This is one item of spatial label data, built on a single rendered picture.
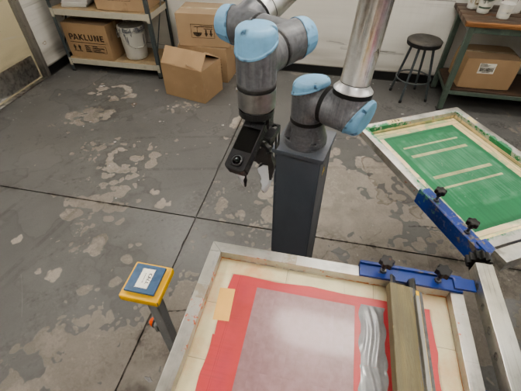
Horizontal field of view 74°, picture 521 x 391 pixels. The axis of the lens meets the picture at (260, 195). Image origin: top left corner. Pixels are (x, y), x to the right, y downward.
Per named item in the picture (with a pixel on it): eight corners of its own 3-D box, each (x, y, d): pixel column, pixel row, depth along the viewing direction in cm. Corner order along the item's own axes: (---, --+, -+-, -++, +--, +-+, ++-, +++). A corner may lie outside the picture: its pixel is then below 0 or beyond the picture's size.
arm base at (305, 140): (291, 124, 129) (293, 100, 123) (331, 133, 125) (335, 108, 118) (277, 147, 120) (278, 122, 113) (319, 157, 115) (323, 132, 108)
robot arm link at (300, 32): (278, 5, 71) (242, 19, 65) (325, 17, 66) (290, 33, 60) (277, 45, 76) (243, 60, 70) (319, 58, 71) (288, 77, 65)
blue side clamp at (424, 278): (355, 285, 110) (360, 272, 105) (356, 271, 114) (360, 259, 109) (455, 302, 106) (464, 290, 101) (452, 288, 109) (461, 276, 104)
